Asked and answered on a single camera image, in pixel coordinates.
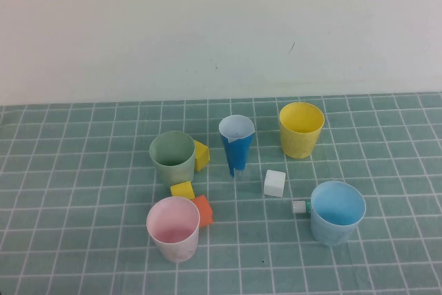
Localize green plastic cup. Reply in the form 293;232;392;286
148;131;197;187

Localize yellow plastic cup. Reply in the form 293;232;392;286
278;102;325;160

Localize light blue plastic cup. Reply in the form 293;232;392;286
309;180;367;247

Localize blue paper cone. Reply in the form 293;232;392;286
218;114;256;178

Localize yellow cube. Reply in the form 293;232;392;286
169;180;195;200
192;139;211;172

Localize white cube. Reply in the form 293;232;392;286
263;169;287;198

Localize orange cube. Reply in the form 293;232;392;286
191;194;214;229

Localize white green glue stick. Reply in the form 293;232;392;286
291;200;312;216

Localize teal checked tablecloth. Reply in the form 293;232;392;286
0;91;442;295

